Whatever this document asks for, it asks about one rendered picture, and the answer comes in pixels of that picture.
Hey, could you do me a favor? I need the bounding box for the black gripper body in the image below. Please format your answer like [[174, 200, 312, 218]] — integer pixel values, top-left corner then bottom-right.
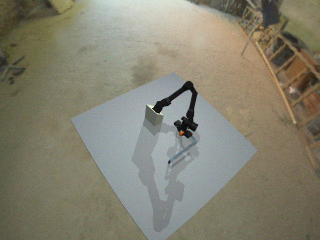
[[174, 120, 193, 139]]

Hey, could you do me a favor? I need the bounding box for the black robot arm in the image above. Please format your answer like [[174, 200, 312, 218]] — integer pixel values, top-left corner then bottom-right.
[[152, 81, 198, 132]]

